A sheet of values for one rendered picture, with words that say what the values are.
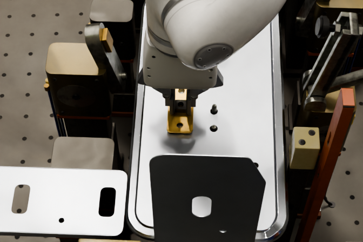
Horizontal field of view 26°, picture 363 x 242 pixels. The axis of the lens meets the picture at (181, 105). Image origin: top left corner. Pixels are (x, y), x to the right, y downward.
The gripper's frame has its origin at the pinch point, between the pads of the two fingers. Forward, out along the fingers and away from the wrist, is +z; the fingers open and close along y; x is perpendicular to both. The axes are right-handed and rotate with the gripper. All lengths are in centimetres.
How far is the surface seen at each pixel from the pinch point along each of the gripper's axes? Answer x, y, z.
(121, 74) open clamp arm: -5.5, 9.1, 2.2
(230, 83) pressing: -5.0, -7.4, 3.1
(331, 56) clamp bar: 1.8, -19.6, -13.6
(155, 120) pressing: 1.9, 3.6, 3.1
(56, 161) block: 8.1, 17.8, 5.1
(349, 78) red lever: 0.3, -23.2, -6.6
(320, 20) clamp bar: 0.0, -17.5, -18.5
